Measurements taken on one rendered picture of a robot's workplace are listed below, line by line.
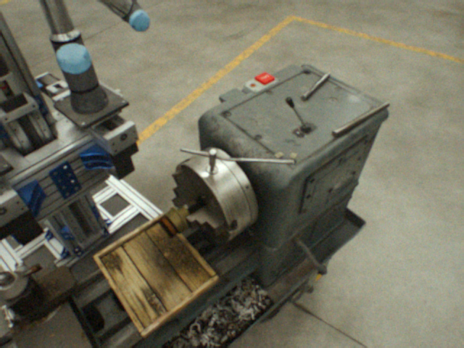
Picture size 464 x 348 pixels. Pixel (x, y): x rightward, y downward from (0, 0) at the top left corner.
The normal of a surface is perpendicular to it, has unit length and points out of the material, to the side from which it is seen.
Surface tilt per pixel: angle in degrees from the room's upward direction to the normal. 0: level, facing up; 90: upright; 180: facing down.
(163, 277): 0
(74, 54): 7
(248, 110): 0
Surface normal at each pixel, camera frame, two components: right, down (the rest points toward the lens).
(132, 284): 0.00, -0.67
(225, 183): 0.32, -0.30
